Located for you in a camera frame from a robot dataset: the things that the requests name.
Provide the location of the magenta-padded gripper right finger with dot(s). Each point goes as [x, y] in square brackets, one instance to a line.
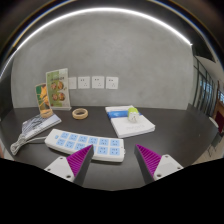
[166, 165]

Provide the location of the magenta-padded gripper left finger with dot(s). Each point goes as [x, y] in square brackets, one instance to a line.
[63, 167]

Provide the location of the grey striped booklet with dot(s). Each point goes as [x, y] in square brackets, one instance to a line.
[40, 125]

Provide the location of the white and blue book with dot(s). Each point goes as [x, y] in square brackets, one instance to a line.
[133, 128]

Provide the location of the beige tape roll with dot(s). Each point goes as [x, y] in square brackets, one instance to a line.
[75, 115]

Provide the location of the small sign in wooden base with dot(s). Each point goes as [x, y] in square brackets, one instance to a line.
[42, 98]

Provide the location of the tall acrylic menu sign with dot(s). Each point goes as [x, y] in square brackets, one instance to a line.
[57, 90]

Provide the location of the dark framed glass window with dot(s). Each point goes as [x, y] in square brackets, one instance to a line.
[205, 86]

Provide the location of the white ceiling light strip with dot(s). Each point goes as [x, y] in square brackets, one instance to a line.
[106, 10]

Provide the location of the blank white wall plate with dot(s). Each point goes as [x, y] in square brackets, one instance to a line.
[72, 83]

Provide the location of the white wall socket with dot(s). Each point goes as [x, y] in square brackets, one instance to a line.
[84, 82]
[112, 83]
[98, 82]

